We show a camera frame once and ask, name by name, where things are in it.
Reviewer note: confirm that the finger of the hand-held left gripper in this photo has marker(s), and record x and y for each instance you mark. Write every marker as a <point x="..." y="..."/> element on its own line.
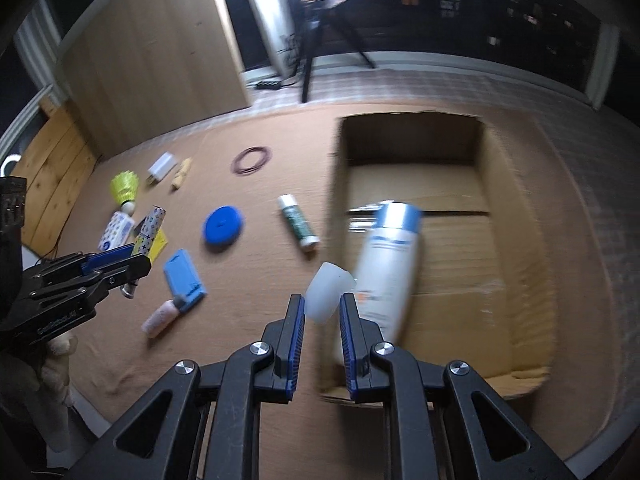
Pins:
<point x="127" y="270"/>
<point x="110" y="256"/>

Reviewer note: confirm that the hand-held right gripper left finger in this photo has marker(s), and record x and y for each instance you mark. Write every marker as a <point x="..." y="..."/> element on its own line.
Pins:
<point x="295" y="342"/>

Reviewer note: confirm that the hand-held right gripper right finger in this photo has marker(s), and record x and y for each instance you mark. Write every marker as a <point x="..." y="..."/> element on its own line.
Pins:
<point x="349" y="347"/>

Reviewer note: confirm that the patterned tissue pack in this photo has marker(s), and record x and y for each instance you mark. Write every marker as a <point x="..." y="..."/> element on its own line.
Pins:
<point x="115" y="230"/>

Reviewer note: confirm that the translucent white cap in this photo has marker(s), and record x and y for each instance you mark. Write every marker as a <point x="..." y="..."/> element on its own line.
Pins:
<point x="325" y="290"/>

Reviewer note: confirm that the yellow shuttlecock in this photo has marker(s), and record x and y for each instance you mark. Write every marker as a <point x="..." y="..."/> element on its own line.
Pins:
<point x="124" y="187"/>

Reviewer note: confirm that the white bottle with blue top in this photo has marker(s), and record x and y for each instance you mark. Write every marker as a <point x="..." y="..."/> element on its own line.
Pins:
<point x="392" y="260"/>

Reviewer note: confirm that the cardboard box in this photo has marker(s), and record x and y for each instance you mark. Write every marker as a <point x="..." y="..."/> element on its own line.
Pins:
<point x="450" y="190"/>

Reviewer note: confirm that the yellow card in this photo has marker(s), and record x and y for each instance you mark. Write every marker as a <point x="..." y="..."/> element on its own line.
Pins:
<point x="159" y="247"/>

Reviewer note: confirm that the patterned cylinder tube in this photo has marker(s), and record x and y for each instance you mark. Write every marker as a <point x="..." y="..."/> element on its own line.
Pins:
<point x="152" y="225"/>

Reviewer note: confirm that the blue rectangular case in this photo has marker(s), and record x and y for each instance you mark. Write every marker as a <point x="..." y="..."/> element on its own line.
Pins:
<point x="185" y="277"/>

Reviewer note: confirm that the small pink bottle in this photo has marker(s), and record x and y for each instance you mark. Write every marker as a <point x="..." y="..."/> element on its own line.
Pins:
<point x="160" y="319"/>

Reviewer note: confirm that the pine plank panel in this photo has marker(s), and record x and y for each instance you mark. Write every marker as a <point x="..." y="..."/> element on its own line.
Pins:
<point x="50" y="175"/>

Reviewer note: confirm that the blue round disc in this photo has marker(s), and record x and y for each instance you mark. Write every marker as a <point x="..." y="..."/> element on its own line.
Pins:
<point x="224" y="225"/>

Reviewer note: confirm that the small wooden peg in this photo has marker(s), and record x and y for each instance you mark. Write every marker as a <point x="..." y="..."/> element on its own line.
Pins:
<point x="181" y="173"/>

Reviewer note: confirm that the green and white tube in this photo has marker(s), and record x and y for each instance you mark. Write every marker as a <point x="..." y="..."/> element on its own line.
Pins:
<point x="298" y="222"/>

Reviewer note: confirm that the large light wooden board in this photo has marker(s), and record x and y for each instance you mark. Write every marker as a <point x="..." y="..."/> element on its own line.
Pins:
<point x="150" y="60"/>

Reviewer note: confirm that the black power strip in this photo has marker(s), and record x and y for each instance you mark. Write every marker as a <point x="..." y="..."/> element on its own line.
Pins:
<point x="268" y="84"/>

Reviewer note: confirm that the black tripod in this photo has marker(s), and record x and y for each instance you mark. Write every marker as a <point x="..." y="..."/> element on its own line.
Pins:
<point x="307" y="60"/>

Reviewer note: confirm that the white wall charger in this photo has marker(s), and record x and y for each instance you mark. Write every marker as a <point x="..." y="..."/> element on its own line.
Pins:
<point x="162" y="166"/>

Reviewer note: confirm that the white door frame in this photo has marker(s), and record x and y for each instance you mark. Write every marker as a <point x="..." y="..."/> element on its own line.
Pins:
<point x="262" y="25"/>

